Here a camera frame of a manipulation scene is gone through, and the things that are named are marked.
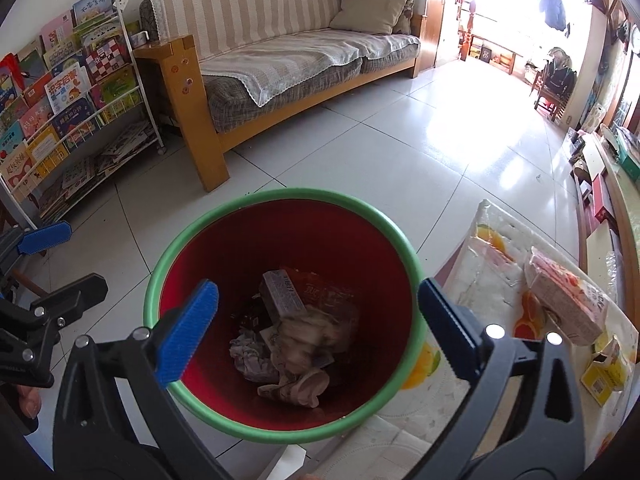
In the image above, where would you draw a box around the pink white carton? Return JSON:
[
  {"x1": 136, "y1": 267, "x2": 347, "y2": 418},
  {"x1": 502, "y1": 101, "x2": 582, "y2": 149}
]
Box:
[{"x1": 524, "y1": 246, "x2": 610, "y2": 347}]

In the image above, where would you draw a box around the striped beige sofa cover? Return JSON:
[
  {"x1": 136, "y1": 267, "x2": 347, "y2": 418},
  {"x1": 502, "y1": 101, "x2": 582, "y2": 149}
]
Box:
[{"x1": 146, "y1": 0, "x2": 422, "y2": 109}]

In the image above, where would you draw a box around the long television cabinet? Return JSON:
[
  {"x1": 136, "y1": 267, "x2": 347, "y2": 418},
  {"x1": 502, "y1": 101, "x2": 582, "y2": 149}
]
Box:
[{"x1": 570, "y1": 125, "x2": 640, "y2": 311}]

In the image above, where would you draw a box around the beige pillow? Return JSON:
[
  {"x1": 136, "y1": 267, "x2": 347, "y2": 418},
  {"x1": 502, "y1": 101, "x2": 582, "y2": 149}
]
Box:
[{"x1": 329, "y1": 0, "x2": 409, "y2": 36}]

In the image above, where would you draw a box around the red snack wrapper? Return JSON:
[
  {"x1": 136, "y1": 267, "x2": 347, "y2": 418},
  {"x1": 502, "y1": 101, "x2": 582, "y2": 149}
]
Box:
[{"x1": 279, "y1": 266, "x2": 362, "y2": 333}]

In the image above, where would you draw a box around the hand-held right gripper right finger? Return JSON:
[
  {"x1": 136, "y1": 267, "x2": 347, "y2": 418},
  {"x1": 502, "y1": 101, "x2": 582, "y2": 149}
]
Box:
[{"x1": 416, "y1": 277, "x2": 587, "y2": 480}]

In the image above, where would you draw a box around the person's left hand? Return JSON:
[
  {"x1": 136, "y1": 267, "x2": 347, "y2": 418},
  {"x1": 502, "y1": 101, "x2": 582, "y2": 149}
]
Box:
[{"x1": 14, "y1": 385, "x2": 44, "y2": 421}]

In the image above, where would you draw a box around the wooden sofa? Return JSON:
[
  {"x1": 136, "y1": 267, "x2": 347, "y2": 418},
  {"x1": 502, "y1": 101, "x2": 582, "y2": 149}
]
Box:
[{"x1": 134, "y1": 0, "x2": 424, "y2": 194}]

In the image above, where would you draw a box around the wooden door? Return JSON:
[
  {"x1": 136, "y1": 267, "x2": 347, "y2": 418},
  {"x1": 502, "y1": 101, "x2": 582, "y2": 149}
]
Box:
[{"x1": 424, "y1": 0, "x2": 447, "y2": 68}]

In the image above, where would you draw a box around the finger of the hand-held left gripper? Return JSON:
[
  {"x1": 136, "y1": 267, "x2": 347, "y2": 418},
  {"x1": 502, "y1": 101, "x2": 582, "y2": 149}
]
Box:
[
  {"x1": 27, "y1": 273, "x2": 110, "y2": 323},
  {"x1": 0, "y1": 221, "x2": 74, "y2": 276}
]

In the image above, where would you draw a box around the wooden chair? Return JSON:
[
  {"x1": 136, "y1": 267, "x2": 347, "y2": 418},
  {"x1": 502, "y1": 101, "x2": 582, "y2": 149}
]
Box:
[{"x1": 531, "y1": 47, "x2": 577, "y2": 122}]

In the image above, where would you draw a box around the paper ball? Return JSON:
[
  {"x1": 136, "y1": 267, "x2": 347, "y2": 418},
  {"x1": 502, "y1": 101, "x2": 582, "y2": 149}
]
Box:
[{"x1": 276, "y1": 309, "x2": 337, "y2": 358}]

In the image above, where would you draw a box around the small yellow box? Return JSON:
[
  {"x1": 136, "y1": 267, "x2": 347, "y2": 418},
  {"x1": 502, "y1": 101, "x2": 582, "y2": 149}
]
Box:
[{"x1": 580, "y1": 334, "x2": 632, "y2": 407}]

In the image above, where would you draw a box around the crumpled grey wrapper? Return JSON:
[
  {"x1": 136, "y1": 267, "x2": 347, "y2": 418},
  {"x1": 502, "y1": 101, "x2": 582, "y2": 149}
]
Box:
[{"x1": 229, "y1": 334, "x2": 280, "y2": 387}]

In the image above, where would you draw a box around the green box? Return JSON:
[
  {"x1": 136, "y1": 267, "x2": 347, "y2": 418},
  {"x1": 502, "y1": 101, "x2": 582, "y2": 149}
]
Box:
[{"x1": 614, "y1": 130, "x2": 640, "y2": 182}]

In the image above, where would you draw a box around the row of children's books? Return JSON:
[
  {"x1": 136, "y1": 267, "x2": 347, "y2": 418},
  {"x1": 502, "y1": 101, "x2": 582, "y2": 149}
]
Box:
[{"x1": 0, "y1": 0, "x2": 156, "y2": 218}]

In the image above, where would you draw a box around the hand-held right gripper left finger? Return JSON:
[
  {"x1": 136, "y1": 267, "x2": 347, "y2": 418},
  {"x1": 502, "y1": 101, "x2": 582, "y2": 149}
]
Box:
[{"x1": 52, "y1": 279, "x2": 236, "y2": 480}]

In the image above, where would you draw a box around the brown patterned pillow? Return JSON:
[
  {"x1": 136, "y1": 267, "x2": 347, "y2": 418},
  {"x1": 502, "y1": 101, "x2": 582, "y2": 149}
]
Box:
[{"x1": 382, "y1": 0, "x2": 418, "y2": 36}]

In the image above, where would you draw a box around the red bin with green rim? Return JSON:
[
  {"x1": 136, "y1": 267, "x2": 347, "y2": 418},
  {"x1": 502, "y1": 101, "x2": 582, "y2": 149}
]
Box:
[{"x1": 143, "y1": 188, "x2": 429, "y2": 444}]

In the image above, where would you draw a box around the white book rack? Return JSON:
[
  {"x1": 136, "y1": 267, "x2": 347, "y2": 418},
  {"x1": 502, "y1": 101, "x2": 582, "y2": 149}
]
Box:
[{"x1": 0, "y1": 0, "x2": 165, "y2": 233}]

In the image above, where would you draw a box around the printed plastic tablecloth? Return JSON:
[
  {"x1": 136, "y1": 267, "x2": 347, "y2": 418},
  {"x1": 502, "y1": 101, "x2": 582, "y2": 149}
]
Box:
[{"x1": 310, "y1": 199, "x2": 640, "y2": 480}]

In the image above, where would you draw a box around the hanging blue jacket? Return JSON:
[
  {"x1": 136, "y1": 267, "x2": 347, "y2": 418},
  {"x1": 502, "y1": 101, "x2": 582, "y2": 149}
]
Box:
[{"x1": 538, "y1": 0, "x2": 569, "y2": 32}]

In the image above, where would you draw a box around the white paper sheet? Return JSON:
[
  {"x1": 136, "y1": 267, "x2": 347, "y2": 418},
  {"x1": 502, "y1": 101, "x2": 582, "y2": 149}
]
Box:
[{"x1": 276, "y1": 446, "x2": 308, "y2": 477}]

